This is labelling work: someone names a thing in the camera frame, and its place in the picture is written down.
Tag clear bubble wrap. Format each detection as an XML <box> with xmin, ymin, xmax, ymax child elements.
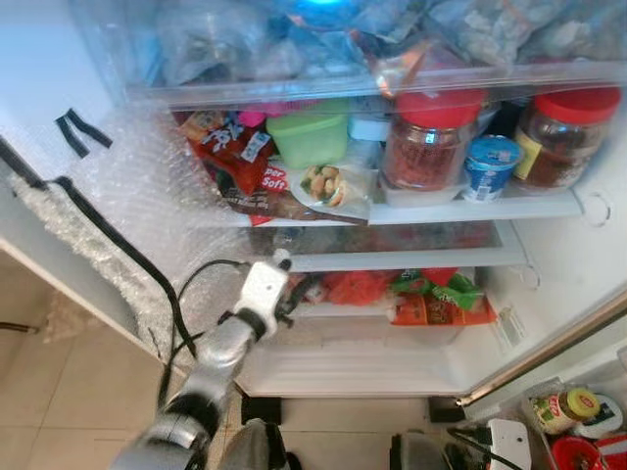
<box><xmin>8</xmin><ymin>106</ymin><xmax>251</xmax><ymax>361</ymax></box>

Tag white crisper drawer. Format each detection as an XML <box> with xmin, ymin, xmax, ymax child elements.
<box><xmin>233</xmin><ymin>311</ymin><xmax>525</xmax><ymax>398</ymax></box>

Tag orange packet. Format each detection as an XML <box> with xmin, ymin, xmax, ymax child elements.
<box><xmin>389</xmin><ymin>294</ymin><xmax>499</xmax><ymax>328</ymax></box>

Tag clear tub white lid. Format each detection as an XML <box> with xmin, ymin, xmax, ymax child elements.
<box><xmin>348</xmin><ymin>116</ymin><xmax>393</xmax><ymax>169</ymax></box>

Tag red bag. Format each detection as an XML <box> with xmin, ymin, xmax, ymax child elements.
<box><xmin>321</xmin><ymin>270</ymin><xmax>395</xmax><ymax>307</ymax></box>

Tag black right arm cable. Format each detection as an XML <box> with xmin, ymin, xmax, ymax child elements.
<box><xmin>446</xmin><ymin>426</ymin><xmax>503</xmax><ymax>470</ymax></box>

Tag green snack packet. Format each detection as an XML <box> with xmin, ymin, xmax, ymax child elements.
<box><xmin>390</xmin><ymin>268</ymin><xmax>487</xmax><ymax>312</ymax></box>

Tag brown snack packet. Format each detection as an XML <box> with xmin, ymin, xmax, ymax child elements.
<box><xmin>217</xmin><ymin>162</ymin><xmax>371</xmax><ymax>226</ymax></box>

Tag small red white packet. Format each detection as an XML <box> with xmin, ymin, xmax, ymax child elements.
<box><xmin>302</xmin><ymin>279</ymin><xmax>329</xmax><ymax>305</ymax></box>

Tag white plastic tub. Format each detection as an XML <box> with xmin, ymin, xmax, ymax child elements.
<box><xmin>377</xmin><ymin>178</ymin><xmax>467</xmax><ymax>208</ymax></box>

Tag grey robot left leg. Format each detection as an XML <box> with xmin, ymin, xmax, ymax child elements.
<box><xmin>217</xmin><ymin>418</ymin><xmax>288</xmax><ymax>470</ymax></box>

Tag glass fridge shelf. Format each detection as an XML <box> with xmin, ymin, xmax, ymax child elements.
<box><xmin>243</xmin><ymin>220</ymin><xmax>532</xmax><ymax>273</ymax></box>

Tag clear door bin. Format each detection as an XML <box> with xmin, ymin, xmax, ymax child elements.
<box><xmin>490</xmin><ymin>377</ymin><xmax>627</xmax><ymax>470</ymax></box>

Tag golden foil packet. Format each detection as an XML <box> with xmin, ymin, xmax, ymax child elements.
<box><xmin>351</xmin><ymin>27</ymin><xmax>432</xmax><ymax>99</ymax></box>

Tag black fridge foot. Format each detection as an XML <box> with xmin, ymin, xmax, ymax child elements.
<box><xmin>427</xmin><ymin>396</ymin><xmax>467</xmax><ymax>424</ymax></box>
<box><xmin>240</xmin><ymin>396</ymin><xmax>284</xmax><ymax>426</ymax></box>

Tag black fridge white interior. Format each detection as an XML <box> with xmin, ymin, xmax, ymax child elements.
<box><xmin>0</xmin><ymin>0</ymin><xmax>627</xmax><ymax>402</ymax></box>

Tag black tape pieces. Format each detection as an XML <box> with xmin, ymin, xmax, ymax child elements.
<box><xmin>54</xmin><ymin>108</ymin><xmax>115</xmax><ymax>160</ymax></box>

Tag small white round container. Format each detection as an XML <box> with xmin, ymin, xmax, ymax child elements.
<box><xmin>573</xmin><ymin>395</ymin><xmax>626</xmax><ymax>440</ymax></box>

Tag clear packet nut picture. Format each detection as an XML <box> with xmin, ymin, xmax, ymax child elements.
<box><xmin>299</xmin><ymin>162</ymin><xmax>375</xmax><ymax>218</ymax></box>

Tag grey robot right leg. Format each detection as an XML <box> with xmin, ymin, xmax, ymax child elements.
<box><xmin>389</xmin><ymin>431</ymin><xmax>454</xmax><ymax>470</ymax></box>

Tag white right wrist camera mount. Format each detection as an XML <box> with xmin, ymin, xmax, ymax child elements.
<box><xmin>488</xmin><ymin>418</ymin><xmax>534</xmax><ymax>470</ymax></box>

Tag grey robot leg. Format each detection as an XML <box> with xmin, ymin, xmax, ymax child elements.
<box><xmin>389</xmin><ymin>431</ymin><xmax>454</xmax><ymax>470</ymax></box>
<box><xmin>217</xmin><ymin>418</ymin><xmax>288</xmax><ymax>470</ymax></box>

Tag black rubber strip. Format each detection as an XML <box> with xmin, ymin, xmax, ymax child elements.
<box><xmin>0</xmin><ymin>135</ymin><xmax>200</xmax><ymax>358</ymax></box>

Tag white fridge shelf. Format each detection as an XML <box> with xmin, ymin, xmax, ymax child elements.
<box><xmin>191</xmin><ymin>188</ymin><xmax>586</xmax><ymax>229</ymax></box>

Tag red lid jar yellow label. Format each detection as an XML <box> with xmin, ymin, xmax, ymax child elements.
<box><xmin>513</xmin><ymin>86</ymin><xmax>624</xmax><ymax>192</ymax></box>

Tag clear bag white pieces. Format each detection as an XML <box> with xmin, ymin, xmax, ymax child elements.
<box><xmin>431</xmin><ymin>0</ymin><xmax>535</xmax><ymax>68</ymax></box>
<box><xmin>519</xmin><ymin>0</ymin><xmax>627</xmax><ymax>62</ymax></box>

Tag clear frozen food bag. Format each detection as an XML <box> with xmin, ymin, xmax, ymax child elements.
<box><xmin>157</xmin><ymin>0</ymin><xmax>290</xmax><ymax>87</ymax></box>

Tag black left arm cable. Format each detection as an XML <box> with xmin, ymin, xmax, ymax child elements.
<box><xmin>157</xmin><ymin>258</ymin><xmax>254</xmax><ymax>407</ymax></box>

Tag blue yogurt cup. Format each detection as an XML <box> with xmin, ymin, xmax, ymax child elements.
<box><xmin>460</xmin><ymin>135</ymin><xmax>524</xmax><ymax>204</ymax></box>

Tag clear freezer drawer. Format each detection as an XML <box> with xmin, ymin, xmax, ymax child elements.
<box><xmin>69</xmin><ymin>0</ymin><xmax>627</xmax><ymax>109</ymax></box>

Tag green plastic container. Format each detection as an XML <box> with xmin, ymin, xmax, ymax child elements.
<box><xmin>265</xmin><ymin>108</ymin><xmax>352</xmax><ymax>170</ymax></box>

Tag fridge door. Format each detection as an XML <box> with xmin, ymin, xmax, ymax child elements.
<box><xmin>458</xmin><ymin>294</ymin><xmax>627</xmax><ymax>470</ymax></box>

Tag pink plastic lid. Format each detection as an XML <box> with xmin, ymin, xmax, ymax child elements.
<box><xmin>235</xmin><ymin>101</ymin><xmax>295</xmax><ymax>130</ymax></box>

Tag red snack packet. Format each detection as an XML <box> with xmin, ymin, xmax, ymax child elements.
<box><xmin>179</xmin><ymin>110</ymin><xmax>277</xmax><ymax>197</ymax></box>

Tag red box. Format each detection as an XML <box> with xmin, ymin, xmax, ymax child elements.
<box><xmin>549</xmin><ymin>433</ymin><xmax>627</xmax><ymax>470</ymax></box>

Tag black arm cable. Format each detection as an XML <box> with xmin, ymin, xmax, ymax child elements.
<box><xmin>157</xmin><ymin>258</ymin><xmax>254</xmax><ymax>407</ymax></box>
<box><xmin>446</xmin><ymin>426</ymin><xmax>503</xmax><ymax>470</ymax></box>

